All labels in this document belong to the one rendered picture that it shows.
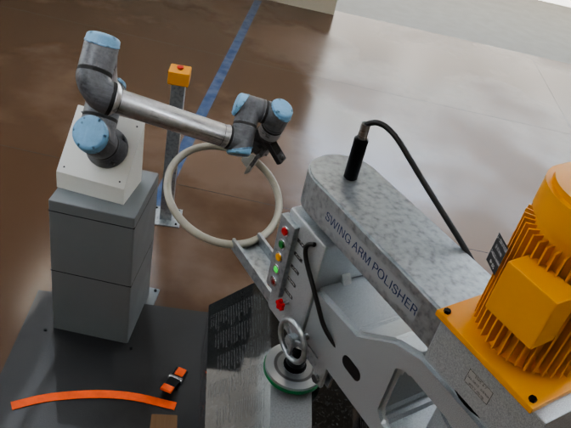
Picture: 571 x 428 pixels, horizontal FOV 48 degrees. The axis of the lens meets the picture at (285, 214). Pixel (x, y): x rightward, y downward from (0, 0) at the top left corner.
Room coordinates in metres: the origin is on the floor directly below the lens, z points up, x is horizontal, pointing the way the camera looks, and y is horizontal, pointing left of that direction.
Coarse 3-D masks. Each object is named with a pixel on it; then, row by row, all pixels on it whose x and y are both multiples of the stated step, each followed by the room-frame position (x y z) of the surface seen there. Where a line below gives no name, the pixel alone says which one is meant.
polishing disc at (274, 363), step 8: (272, 352) 1.58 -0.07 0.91; (280, 352) 1.59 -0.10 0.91; (272, 360) 1.54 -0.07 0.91; (280, 360) 1.55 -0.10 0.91; (272, 368) 1.51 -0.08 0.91; (280, 368) 1.52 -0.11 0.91; (312, 368) 1.55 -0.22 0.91; (272, 376) 1.47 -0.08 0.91; (280, 376) 1.48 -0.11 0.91; (288, 376) 1.49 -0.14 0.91; (296, 376) 1.50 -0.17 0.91; (304, 376) 1.50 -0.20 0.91; (280, 384) 1.45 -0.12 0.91; (288, 384) 1.46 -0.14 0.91; (296, 384) 1.46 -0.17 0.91; (304, 384) 1.47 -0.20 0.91; (312, 384) 1.48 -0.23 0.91
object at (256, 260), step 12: (264, 240) 1.90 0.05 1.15; (240, 252) 1.81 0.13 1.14; (252, 252) 1.86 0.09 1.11; (264, 252) 1.88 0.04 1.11; (252, 264) 1.75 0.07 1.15; (264, 264) 1.81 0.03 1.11; (252, 276) 1.72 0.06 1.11; (264, 276) 1.75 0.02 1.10; (264, 288) 1.66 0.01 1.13; (300, 348) 1.46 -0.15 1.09; (312, 360) 1.40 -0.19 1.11
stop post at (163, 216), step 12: (168, 72) 3.29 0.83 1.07; (180, 72) 3.31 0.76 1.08; (180, 84) 3.30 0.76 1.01; (180, 96) 3.32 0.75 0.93; (180, 108) 3.32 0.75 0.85; (168, 132) 3.31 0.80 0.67; (168, 144) 3.31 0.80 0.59; (168, 156) 3.32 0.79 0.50; (156, 216) 3.33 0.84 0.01; (168, 216) 3.32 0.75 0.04
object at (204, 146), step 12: (204, 144) 2.22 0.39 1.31; (180, 156) 2.11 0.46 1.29; (168, 168) 2.04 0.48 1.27; (264, 168) 2.24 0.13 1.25; (168, 180) 1.99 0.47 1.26; (168, 192) 1.94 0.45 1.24; (276, 192) 2.16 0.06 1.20; (168, 204) 1.90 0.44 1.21; (276, 204) 2.11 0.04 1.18; (180, 216) 1.87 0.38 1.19; (276, 216) 2.05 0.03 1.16; (192, 228) 1.84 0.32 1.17; (204, 240) 1.83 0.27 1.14; (216, 240) 1.84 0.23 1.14; (228, 240) 1.86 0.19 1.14; (240, 240) 1.88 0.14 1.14; (252, 240) 1.90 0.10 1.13
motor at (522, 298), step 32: (544, 192) 1.02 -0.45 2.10; (544, 224) 0.98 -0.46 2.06; (512, 256) 1.02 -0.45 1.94; (544, 256) 0.96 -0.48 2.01; (512, 288) 0.92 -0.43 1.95; (544, 288) 0.89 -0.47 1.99; (448, 320) 1.02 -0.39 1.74; (480, 320) 1.01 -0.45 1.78; (512, 320) 0.90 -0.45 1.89; (544, 320) 0.86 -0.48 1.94; (480, 352) 0.95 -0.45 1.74; (512, 352) 0.94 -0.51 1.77; (544, 352) 0.91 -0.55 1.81; (512, 384) 0.88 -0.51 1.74; (544, 384) 0.90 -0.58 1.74
